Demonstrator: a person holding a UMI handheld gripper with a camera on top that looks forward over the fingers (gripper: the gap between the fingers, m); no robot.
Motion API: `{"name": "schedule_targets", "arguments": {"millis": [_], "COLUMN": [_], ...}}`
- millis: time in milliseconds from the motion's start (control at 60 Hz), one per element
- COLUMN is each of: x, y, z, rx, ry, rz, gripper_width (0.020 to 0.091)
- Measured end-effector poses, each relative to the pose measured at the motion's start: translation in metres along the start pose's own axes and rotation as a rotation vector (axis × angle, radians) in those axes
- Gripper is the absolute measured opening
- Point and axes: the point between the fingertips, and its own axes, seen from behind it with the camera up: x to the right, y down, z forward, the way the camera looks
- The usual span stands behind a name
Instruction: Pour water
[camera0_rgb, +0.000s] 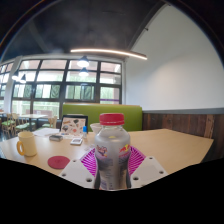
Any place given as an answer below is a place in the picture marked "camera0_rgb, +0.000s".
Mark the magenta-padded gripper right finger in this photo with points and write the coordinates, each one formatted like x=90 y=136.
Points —
x=148 y=170

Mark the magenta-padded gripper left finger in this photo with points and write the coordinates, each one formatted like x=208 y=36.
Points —
x=75 y=171

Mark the clear red-capped drink bottle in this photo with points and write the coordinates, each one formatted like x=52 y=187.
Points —
x=111 y=150

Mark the flat round red coaster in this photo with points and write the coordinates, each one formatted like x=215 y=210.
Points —
x=58 y=162

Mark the small white card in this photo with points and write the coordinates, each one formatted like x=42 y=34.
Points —
x=76 y=141

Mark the small dark box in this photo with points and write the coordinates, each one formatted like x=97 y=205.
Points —
x=55 y=137

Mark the small blue-capped bottle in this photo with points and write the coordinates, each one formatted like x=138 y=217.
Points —
x=85 y=131

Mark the black tablet with stickers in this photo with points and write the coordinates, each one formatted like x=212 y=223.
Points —
x=73 y=126

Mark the white paper sheets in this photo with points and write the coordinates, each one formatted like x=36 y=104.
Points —
x=45 y=132

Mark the green upholstered bench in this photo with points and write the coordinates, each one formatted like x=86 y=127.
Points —
x=96 y=113

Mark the light wooden dining table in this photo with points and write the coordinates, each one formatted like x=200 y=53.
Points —
x=31 y=116

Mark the wooden chairs with green seats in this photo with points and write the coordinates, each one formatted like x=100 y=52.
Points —
x=10 y=125

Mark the black pendant lamps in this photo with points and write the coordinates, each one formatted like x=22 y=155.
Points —
x=83 y=62

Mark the curved linear ceiling light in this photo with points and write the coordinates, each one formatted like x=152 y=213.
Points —
x=106 y=51

